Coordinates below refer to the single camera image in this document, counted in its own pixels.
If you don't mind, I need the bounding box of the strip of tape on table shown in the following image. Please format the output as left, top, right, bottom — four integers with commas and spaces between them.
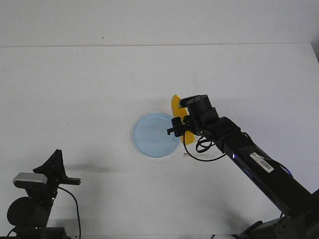
183, 153, 216, 160

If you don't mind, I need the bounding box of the light blue round plate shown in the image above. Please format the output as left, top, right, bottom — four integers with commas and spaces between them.
132, 113, 179, 158

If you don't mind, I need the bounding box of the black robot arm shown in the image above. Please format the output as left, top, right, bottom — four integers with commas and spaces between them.
6, 149, 81, 239
167, 95, 319, 239

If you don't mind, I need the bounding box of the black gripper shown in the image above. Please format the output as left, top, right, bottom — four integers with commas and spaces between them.
32, 149, 81, 192
166, 97, 199, 137

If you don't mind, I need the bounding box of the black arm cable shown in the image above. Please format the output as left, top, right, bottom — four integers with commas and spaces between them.
57, 186, 82, 237
183, 130, 227, 162

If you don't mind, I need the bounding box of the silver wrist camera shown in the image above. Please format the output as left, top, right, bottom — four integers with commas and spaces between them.
13, 172, 48, 185

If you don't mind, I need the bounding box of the yellow corn cob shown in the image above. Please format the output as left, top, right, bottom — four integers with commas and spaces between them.
171, 95, 195, 145

